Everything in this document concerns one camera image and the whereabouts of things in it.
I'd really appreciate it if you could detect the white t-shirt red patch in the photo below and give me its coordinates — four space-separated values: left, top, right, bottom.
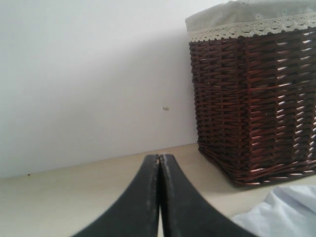
232 185 316 237

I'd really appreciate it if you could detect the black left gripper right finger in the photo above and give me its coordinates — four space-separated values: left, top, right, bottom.
159 154 254 237

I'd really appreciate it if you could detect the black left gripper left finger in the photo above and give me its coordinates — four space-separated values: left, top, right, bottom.
75 155 159 237

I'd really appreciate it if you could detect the dark brown wicker basket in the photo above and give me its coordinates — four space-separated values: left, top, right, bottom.
189 27 316 186

